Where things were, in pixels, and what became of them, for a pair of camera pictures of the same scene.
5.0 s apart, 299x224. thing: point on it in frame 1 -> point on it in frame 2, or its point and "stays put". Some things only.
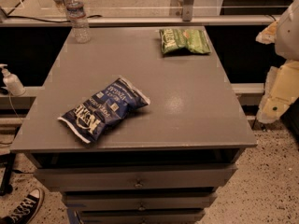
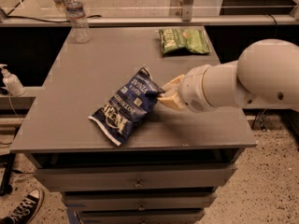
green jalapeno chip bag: (194, 40) stays put
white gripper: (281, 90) -> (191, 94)
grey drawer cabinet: (163, 164) stays put
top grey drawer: (138, 176) stays put
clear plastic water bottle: (75, 7) stays put
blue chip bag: (95, 114) -> (136, 99)
